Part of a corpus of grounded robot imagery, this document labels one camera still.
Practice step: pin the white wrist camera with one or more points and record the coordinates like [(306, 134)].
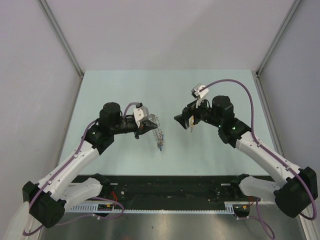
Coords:
[(199, 92), (140, 114)]

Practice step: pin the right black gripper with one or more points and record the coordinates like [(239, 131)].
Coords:
[(191, 110)]

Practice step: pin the aluminium frame post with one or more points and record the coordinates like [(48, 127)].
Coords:
[(294, 8), (50, 16)]

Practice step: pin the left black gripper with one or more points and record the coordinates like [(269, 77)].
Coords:
[(144, 127)]

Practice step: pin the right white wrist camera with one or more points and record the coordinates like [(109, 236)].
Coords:
[(199, 92)]

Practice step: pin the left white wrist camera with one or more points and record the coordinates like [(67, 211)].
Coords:
[(140, 114)]

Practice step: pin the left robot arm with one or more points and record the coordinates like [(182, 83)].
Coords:
[(50, 197)]

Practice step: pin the left aluminium frame post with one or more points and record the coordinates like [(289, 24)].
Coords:
[(50, 16)]

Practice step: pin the right aluminium frame post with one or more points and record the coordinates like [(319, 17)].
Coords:
[(294, 8)]

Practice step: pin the yellow tag key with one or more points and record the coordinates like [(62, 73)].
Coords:
[(192, 123)]

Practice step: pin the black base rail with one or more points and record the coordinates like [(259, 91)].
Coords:
[(172, 192)]

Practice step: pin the slotted cable duct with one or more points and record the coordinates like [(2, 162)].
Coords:
[(93, 208)]

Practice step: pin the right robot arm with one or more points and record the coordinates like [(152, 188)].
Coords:
[(292, 188)]

